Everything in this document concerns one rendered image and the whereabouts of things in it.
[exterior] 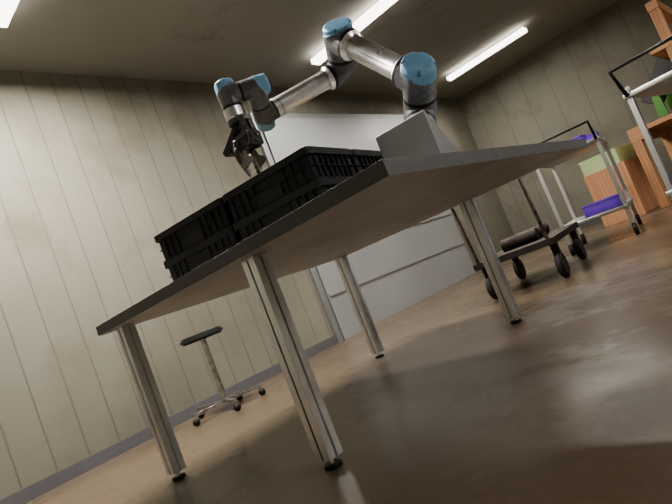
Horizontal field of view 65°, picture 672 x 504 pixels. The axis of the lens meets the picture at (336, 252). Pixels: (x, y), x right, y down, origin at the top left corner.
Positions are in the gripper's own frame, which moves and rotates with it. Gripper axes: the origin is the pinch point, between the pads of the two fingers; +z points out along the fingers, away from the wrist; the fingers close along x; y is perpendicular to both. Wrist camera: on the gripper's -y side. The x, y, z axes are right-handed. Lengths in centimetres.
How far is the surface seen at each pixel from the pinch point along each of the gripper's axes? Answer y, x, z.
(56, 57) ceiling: -204, 72, -182
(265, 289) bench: 16, -30, 42
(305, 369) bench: 16, -27, 68
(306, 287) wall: -212, 246, 36
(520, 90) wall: -74, 744, -140
